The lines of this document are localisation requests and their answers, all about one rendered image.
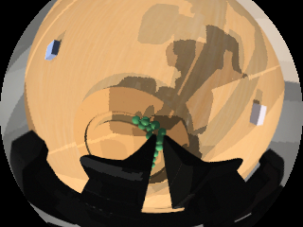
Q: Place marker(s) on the white cube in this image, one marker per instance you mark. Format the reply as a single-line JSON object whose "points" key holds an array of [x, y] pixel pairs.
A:
{"points": [[257, 115]]}

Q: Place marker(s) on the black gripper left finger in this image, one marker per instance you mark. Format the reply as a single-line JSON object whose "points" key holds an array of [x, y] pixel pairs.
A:
{"points": [[132, 172]]}

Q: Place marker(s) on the light blue block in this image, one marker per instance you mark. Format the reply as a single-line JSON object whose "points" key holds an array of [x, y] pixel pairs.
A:
{"points": [[52, 50]]}

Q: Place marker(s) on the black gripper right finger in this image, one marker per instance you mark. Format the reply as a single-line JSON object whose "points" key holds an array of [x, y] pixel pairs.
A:
{"points": [[186, 173]]}

